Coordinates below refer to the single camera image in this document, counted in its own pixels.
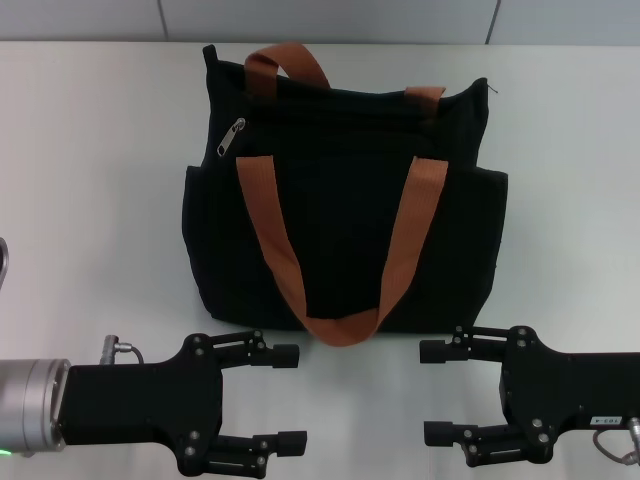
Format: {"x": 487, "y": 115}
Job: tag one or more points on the silver metal zipper pull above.
{"x": 230, "y": 137}

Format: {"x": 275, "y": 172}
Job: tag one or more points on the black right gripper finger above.
{"x": 435, "y": 351}
{"x": 440, "y": 434}

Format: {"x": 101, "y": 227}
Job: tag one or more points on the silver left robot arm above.
{"x": 30, "y": 405}

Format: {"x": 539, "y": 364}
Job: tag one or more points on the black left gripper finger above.
{"x": 285, "y": 356}
{"x": 290, "y": 442}

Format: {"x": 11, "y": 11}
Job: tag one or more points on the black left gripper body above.
{"x": 140, "y": 400}

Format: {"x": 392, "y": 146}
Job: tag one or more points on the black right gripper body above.
{"x": 565, "y": 390}

